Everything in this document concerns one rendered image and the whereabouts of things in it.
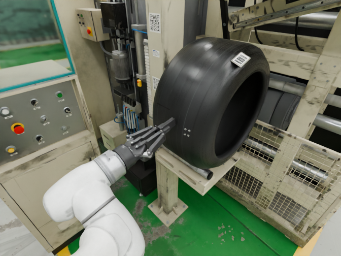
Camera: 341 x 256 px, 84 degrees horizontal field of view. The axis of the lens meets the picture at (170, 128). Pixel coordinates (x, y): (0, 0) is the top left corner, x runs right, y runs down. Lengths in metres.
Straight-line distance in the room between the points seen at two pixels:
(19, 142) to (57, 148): 0.17
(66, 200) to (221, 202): 1.62
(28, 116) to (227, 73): 0.97
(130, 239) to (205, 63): 0.57
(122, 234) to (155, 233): 1.29
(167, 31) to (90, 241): 0.80
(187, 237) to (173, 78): 1.37
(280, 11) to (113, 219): 1.02
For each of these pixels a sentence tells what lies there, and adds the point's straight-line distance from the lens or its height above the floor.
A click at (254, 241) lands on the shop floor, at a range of 1.90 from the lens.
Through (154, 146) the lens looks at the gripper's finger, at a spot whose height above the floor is 1.24.
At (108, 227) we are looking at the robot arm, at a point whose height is 1.18.
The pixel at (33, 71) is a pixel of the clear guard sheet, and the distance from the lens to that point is 1.11.
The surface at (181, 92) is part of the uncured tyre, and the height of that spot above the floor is 1.33.
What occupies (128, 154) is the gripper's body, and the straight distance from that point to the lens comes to 0.57.
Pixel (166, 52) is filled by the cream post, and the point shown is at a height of 1.40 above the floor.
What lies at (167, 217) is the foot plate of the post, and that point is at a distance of 1.85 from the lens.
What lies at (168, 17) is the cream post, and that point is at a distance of 0.93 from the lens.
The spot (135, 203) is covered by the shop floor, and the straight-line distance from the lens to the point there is 1.96.
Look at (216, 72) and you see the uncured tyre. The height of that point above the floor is 1.41.
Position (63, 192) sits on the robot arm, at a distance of 0.55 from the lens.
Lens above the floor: 1.63
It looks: 36 degrees down
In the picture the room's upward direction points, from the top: straight up
